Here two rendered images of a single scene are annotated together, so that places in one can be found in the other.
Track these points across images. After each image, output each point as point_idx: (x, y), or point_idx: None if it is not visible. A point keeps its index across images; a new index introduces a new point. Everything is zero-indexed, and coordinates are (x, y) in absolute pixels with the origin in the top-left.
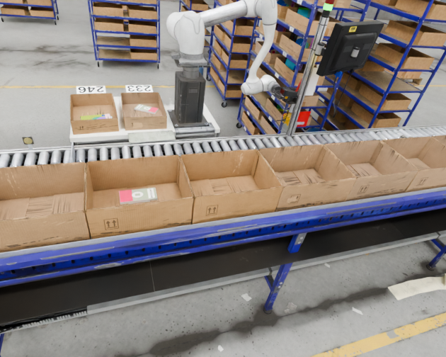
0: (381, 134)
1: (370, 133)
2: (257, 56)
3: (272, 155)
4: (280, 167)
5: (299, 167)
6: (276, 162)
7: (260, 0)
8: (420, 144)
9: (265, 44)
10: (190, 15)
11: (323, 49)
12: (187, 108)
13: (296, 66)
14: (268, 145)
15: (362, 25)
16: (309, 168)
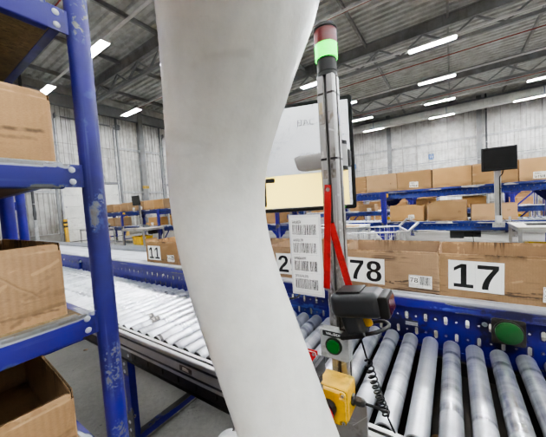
0: (168, 330)
1: (172, 341)
2: (314, 397)
3: None
4: (520, 295)
5: (473, 294)
6: (534, 285)
7: None
8: (276, 257)
9: (268, 231)
10: None
11: (350, 151)
12: None
13: (109, 332)
14: (459, 420)
15: None
16: (452, 295)
